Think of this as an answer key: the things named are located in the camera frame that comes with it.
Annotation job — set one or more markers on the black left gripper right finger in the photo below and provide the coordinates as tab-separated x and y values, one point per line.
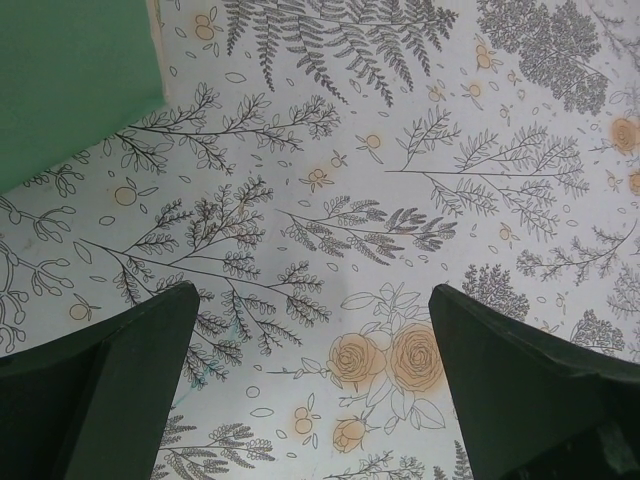
531	405

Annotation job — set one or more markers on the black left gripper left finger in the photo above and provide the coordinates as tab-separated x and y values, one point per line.
94	404

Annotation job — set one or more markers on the cream and green paper bag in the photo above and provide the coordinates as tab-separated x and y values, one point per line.
73	73

